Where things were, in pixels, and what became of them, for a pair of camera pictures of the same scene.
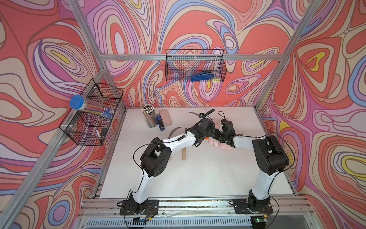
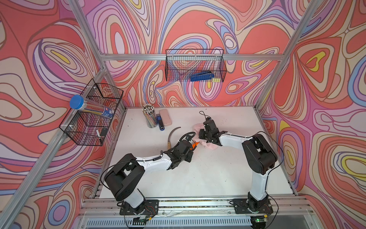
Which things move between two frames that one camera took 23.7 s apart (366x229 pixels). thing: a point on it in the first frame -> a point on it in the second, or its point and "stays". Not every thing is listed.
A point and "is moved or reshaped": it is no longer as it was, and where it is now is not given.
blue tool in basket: x=202 y=76 stays
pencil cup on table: x=148 y=110 stays
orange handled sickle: x=195 y=113 is moved or reshaped
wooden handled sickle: x=171 y=131 stays
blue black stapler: x=160 y=123 stays
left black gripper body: x=209 y=134 -> x=188 y=157
